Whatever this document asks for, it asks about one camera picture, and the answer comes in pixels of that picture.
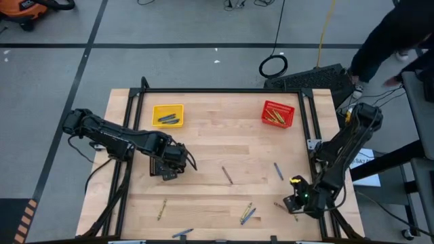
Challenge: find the black perforated computer case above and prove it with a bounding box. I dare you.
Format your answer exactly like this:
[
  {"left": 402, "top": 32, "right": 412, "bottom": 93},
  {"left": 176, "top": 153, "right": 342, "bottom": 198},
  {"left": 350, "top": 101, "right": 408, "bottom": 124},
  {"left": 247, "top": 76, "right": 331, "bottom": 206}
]
[{"left": 263, "top": 63, "right": 355, "bottom": 110}]

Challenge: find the yellow hanging cable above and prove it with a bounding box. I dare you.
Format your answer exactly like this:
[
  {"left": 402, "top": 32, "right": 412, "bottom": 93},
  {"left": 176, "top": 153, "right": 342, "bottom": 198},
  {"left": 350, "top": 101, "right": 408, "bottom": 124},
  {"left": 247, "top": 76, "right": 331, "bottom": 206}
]
[{"left": 315, "top": 0, "right": 337, "bottom": 68}]

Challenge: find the black plastic basket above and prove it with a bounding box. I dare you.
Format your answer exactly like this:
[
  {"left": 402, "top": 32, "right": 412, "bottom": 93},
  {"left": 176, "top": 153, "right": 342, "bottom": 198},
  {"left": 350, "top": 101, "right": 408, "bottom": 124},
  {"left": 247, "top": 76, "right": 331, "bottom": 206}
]
[{"left": 149, "top": 155, "right": 179, "bottom": 178}]

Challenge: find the black metal beam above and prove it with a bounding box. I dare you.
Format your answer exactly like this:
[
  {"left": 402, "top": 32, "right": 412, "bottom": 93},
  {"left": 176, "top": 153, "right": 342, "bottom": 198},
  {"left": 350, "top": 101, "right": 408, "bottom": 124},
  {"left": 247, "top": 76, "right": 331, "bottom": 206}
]
[{"left": 350, "top": 140, "right": 427, "bottom": 182}]

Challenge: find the white printed paper sheet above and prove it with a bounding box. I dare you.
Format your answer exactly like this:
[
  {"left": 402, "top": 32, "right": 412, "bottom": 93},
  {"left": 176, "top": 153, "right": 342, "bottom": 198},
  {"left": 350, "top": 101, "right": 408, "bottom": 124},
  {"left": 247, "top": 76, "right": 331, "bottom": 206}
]
[{"left": 349, "top": 148, "right": 382, "bottom": 188}]

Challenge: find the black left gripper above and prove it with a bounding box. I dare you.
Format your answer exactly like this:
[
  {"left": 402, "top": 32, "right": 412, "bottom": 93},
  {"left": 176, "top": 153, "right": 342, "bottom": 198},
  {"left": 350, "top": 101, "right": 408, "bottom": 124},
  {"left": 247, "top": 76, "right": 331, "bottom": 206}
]
[{"left": 155, "top": 141, "right": 191, "bottom": 182}]

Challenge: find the black cable bundle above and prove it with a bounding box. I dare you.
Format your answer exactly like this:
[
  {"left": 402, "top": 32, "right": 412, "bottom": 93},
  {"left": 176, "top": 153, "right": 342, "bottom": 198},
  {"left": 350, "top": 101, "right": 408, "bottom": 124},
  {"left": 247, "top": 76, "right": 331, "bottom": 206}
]
[{"left": 222, "top": 0, "right": 277, "bottom": 9}]

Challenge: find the person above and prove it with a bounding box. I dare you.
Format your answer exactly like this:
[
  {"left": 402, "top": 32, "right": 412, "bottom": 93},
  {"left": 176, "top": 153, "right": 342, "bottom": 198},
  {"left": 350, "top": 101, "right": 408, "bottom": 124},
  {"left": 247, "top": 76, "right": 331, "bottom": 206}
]
[{"left": 347, "top": 0, "right": 434, "bottom": 100}]

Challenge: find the coiled black cable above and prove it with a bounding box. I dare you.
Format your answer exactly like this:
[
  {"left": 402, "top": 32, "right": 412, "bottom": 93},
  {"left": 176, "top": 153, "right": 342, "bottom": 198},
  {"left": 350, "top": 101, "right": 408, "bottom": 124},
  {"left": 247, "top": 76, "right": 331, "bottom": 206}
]
[{"left": 258, "top": 0, "right": 289, "bottom": 79}]

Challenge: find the black orange striped mat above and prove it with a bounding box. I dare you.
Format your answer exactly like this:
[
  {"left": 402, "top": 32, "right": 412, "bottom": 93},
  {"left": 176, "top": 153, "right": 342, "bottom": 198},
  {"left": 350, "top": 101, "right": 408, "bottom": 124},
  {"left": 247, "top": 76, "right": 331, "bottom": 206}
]
[{"left": 0, "top": 198, "right": 38, "bottom": 244}]

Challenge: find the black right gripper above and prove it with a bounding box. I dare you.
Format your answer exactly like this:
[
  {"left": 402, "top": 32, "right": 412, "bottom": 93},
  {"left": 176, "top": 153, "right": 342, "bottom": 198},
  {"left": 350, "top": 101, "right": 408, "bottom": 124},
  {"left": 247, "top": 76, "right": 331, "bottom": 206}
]
[{"left": 283, "top": 175, "right": 332, "bottom": 220}]

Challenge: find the yellow plastic basket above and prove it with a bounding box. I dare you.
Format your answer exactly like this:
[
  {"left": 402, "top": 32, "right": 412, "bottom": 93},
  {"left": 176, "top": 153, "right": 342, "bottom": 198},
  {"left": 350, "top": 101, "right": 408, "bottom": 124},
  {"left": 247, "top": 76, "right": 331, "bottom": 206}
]
[{"left": 151, "top": 103, "right": 185, "bottom": 129}]

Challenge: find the red plastic basket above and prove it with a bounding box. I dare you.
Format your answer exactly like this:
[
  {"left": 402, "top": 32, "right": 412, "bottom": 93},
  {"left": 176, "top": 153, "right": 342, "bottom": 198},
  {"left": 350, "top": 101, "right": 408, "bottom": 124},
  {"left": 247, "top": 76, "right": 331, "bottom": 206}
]
[{"left": 260, "top": 100, "right": 296, "bottom": 129}]

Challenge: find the black box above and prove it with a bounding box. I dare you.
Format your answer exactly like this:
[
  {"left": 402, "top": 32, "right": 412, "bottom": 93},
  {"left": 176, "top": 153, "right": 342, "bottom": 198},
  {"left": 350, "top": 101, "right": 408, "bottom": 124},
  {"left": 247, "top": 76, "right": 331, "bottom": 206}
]
[{"left": 418, "top": 67, "right": 434, "bottom": 102}]

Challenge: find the green crayon edge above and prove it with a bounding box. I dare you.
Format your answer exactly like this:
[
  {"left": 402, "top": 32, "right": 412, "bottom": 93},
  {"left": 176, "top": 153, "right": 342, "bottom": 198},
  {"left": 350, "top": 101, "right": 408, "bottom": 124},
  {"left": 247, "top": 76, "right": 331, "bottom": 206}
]
[{"left": 239, "top": 202, "right": 254, "bottom": 224}]

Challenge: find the orange shop vacuum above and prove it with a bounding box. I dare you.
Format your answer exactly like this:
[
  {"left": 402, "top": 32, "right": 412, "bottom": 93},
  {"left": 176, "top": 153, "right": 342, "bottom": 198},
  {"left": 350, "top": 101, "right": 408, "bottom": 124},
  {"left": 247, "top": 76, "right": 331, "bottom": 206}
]
[{"left": 0, "top": 0, "right": 76, "bottom": 32}]

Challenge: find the grey metal cart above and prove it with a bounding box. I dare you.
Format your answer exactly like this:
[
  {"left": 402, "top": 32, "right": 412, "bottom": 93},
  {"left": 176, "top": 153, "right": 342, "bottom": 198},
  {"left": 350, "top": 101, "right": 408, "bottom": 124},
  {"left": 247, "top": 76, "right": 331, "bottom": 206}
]
[{"left": 401, "top": 69, "right": 434, "bottom": 240}]

